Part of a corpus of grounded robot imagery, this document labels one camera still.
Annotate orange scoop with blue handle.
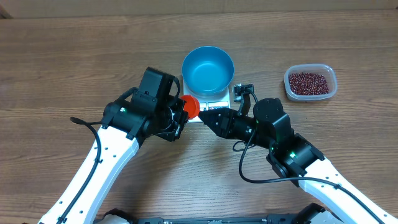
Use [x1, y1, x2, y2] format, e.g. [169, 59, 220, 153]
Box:
[180, 95, 200, 119]

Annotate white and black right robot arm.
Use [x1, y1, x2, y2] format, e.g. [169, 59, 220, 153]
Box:
[198, 98, 397, 223]

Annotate blue bowl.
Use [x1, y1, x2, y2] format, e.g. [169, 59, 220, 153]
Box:
[181, 46, 235, 95]

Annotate white digital kitchen scale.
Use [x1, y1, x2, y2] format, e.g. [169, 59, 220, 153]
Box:
[183, 80, 231, 123]

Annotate clear plastic container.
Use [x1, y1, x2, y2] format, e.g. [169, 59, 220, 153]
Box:
[284, 63, 338, 101]

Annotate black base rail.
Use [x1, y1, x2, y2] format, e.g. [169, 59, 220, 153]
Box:
[99, 208, 343, 224]

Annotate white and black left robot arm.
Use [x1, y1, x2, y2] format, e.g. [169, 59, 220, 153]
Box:
[39, 96, 188, 224]

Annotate red beans in container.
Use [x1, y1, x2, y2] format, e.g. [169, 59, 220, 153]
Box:
[288, 72, 329, 95]

